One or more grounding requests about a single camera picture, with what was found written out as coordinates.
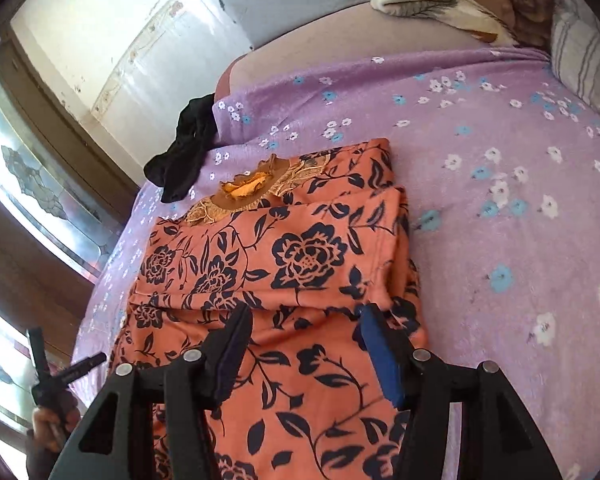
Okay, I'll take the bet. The wooden window frame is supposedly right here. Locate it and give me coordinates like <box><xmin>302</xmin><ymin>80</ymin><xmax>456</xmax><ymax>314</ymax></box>
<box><xmin>0</xmin><ymin>25</ymin><xmax>141</xmax><ymax>461</ymax></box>

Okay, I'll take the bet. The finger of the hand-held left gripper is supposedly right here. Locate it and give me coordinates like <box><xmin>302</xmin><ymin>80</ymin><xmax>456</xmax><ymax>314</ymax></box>
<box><xmin>50</xmin><ymin>352</ymin><xmax>108</xmax><ymax>386</ymax></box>
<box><xmin>26</xmin><ymin>327</ymin><xmax>47</xmax><ymax>396</ymax></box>

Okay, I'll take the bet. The person's left hand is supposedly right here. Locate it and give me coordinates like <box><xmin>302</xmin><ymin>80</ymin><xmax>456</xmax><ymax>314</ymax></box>
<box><xmin>30</xmin><ymin>404</ymin><xmax>81</xmax><ymax>453</ymax></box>

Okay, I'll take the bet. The pink quilted bed sheet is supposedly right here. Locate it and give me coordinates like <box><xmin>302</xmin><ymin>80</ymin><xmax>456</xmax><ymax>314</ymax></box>
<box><xmin>215</xmin><ymin>0</ymin><xmax>551</xmax><ymax>111</ymax></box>

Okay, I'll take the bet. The black cloth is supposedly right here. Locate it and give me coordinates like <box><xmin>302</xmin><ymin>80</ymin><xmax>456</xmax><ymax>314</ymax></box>
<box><xmin>144</xmin><ymin>94</ymin><xmax>216</xmax><ymax>204</ymax></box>

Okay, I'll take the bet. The person's left forearm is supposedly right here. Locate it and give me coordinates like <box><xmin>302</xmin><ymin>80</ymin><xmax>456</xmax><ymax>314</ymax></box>
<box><xmin>25</xmin><ymin>430</ymin><xmax>63</xmax><ymax>480</ymax></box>

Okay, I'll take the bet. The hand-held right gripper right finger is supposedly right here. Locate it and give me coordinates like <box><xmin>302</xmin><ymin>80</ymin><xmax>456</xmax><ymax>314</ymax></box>
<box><xmin>357</xmin><ymin>302</ymin><xmax>563</xmax><ymax>480</ymax></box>

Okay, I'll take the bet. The striped pillow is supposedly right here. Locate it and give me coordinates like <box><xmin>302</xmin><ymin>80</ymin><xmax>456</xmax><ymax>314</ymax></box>
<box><xmin>550</xmin><ymin>0</ymin><xmax>600</xmax><ymax>126</ymax></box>

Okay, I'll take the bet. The purple floral blanket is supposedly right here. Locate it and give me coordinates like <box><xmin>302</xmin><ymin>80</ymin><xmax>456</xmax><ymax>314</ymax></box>
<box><xmin>70</xmin><ymin>47</ymin><xmax>600</xmax><ymax>480</ymax></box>

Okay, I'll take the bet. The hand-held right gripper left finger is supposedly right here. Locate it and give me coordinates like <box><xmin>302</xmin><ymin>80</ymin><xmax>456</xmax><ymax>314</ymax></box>
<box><xmin>47</xmin><ymin>301</ymin><xmax>253</xmax><ymax>480</ymax></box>

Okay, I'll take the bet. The orange floral garment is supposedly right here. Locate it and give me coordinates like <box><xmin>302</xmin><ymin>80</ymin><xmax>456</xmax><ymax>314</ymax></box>
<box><xmin>109</xmin><ymin>137</ymin><xmax>463</xmax><ymax>480</ymax></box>

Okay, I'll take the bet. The patterned glass window pane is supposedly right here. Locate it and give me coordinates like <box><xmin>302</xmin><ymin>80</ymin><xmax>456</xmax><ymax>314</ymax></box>
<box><xmin>0</xmin><ymin>74</ymin><xmax>125</xmax><ymax>280</ymax></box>
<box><xmin>0</xmin><ymin>300</ymin><xmax>76</xmax><ymax>433</ymax></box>

